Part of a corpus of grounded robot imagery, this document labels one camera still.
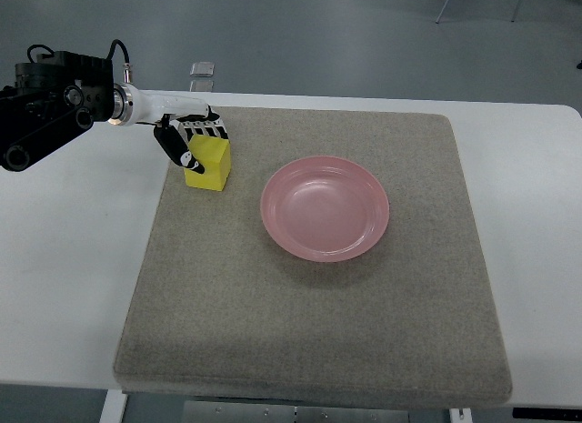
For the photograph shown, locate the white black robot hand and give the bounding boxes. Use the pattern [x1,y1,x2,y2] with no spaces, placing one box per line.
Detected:
[109,83,228,175]

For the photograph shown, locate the metal chair legs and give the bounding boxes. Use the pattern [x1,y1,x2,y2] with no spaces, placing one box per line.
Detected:
[434,0,525,25]

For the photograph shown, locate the grey felt mat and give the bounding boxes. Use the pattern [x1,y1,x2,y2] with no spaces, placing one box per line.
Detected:
[112,105,514,408]

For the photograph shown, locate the white table leg frame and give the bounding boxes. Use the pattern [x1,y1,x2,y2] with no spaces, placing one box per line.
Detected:
[98,389,127,423]

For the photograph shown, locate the grey metal table crossbar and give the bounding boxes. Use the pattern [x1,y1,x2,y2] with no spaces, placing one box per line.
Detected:
[182,400,409,423]

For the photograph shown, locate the yellow foam block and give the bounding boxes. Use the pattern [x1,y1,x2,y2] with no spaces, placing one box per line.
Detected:
[184,135,231,191]

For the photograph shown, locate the pink plate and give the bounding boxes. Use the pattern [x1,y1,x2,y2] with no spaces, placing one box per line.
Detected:
[260,156,390,263]

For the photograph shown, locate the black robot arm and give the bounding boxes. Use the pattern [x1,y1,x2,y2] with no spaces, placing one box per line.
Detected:
[1,39,131,172]

